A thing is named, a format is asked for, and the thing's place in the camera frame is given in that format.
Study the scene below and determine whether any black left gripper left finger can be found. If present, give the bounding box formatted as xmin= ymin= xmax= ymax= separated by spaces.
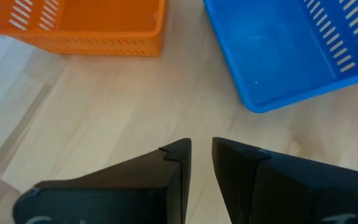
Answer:
xmin=12 ymin=137 xmax=193 ymax=224

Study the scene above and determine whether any blue slotted plastic basket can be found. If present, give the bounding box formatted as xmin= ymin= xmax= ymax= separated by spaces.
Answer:
xmin=203 ymin=0 xmax=358 ymax=114

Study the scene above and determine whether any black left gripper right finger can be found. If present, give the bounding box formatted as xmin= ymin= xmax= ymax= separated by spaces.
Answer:
xmin=211 ymin=136 xmax=358 ymax=224

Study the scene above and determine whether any orange slotted plastic basket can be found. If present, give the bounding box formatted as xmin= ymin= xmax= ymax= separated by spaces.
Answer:
xmin=0 ymin=0 xmax=167 ymax=57

